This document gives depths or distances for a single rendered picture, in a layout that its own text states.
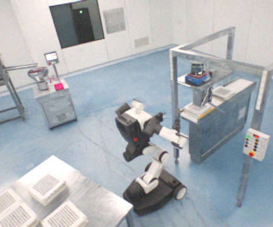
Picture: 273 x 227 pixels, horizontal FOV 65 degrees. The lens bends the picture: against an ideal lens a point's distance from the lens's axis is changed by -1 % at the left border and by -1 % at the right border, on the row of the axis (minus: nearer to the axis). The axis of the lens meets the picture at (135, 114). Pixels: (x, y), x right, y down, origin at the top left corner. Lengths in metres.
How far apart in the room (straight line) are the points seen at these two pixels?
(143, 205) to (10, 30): 5.61
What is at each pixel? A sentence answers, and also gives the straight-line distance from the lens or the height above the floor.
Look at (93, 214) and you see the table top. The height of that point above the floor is 0.86.
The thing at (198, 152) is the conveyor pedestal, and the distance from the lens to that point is 3.11.
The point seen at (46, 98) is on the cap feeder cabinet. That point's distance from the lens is 4.31.
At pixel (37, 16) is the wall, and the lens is 6.83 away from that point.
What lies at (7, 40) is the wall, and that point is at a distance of 6.87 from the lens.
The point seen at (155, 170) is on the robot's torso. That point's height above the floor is 0.43.
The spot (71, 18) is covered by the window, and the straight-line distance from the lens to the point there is 6.97.
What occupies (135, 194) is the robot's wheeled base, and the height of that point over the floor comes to 0.31.
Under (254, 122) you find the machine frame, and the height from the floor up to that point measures 1.18.
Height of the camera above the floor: 2.34
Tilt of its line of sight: 32 degrees down
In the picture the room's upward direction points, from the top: 8 degrees counter-clockwise
